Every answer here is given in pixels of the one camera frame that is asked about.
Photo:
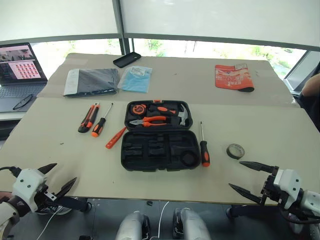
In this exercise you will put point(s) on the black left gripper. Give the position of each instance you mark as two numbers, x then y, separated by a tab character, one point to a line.
42	197

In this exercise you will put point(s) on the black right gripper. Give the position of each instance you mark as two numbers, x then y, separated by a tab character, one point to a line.
271	193

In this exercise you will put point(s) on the black orange screwdriver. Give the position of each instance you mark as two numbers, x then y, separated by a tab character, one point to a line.
98	126
205	152

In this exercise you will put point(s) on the orange black utility knife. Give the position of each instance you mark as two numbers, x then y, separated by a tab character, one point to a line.
88	120

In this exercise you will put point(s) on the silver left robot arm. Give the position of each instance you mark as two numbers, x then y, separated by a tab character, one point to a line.
7	215

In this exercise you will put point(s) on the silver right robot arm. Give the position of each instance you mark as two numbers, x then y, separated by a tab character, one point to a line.
311	202

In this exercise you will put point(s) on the black tool case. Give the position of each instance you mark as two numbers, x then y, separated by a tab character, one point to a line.
155	152

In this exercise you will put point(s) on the black electrical tape roll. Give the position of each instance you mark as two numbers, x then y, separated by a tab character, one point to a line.
231	153

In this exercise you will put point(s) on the orange voltage tester pen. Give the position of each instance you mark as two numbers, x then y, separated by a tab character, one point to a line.
115	138

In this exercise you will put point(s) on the silver grey rounded leg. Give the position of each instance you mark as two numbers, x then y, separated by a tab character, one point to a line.
130	225
192	225

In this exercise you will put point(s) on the black eyeglasses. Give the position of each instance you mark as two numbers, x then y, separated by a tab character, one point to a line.
23	101

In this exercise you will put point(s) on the orange printed pouch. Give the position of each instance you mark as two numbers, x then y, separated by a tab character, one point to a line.
232	77

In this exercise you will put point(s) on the dark packet in clear plastic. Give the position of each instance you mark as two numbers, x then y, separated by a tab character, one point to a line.
97	80

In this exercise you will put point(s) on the orange black tape measure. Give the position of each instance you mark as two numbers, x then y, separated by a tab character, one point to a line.
139	110

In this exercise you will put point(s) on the open laptop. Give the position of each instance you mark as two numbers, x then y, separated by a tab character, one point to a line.
17	75

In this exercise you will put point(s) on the light blue plastic packet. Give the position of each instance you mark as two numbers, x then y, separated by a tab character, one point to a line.
135	81

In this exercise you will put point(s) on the black smartphone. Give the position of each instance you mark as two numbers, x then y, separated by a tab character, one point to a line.
126	60

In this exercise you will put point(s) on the white roller blind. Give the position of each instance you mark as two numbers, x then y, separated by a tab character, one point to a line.
55	17
225	17

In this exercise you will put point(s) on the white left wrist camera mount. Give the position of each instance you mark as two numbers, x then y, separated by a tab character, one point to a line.
27	186

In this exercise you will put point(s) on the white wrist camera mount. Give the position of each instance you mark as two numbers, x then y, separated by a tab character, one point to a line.
287	182
27	186

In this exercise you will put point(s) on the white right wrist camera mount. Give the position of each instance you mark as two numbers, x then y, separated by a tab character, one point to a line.
287	182

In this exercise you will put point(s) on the grey window frame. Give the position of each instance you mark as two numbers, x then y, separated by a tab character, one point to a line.
120	25

